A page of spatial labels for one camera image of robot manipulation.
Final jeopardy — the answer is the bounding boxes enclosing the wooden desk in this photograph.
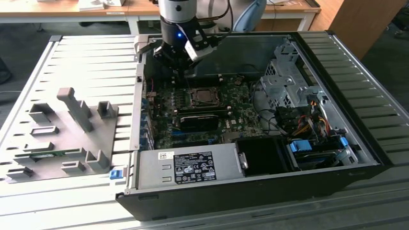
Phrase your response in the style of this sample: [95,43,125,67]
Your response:
[0,0,322,35]

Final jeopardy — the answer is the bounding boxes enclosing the black graphics card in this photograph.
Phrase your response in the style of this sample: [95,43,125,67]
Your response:
[177,114,221,132]

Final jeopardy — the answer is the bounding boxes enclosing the silver CPU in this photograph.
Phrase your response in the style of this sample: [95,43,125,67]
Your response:
[195,90,215,103]

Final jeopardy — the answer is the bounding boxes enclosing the black office chair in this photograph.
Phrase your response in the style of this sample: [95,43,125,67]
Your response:
[391,0,409,40]

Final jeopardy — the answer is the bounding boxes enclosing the yellow red wire bundle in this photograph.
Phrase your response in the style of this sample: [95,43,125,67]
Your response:
[297,100,330,138]

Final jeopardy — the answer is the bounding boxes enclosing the thin red wire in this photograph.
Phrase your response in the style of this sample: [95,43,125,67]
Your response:
[147,78,157,106]

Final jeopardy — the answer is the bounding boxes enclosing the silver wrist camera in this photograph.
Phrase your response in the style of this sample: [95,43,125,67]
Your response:
[183,35,217,62]

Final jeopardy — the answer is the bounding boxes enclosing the green motherboard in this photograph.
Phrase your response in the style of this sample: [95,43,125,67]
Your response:
[147,74,287,149]

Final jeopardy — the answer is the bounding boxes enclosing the grey parts rack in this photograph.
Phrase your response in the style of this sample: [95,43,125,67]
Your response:
[0,87,119,184]

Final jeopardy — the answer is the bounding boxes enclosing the blue disk carrier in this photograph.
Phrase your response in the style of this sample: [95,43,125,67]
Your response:
[286,139,313,153]

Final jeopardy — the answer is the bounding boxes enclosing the metal socket cover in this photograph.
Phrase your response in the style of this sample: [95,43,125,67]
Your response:
[189,88,222,107]

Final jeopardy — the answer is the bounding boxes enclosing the silver power supply unit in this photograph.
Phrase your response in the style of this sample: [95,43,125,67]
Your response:
[135,143,250,190]

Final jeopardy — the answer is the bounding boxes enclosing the black open PC case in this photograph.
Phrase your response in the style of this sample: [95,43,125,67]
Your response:
[114,30,395,222]

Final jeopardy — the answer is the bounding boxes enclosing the metal drive cage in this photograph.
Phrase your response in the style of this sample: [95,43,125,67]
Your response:
[259,35,330,108]

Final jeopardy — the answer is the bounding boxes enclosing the white box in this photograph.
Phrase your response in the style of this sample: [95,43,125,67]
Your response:
[78,0,107,12]

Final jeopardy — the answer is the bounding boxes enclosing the wooden cabinet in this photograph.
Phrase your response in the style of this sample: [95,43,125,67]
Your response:
[309,0,403,60]

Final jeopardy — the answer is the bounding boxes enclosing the green RAM stick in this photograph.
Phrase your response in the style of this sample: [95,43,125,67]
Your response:
[15,149,79,161]

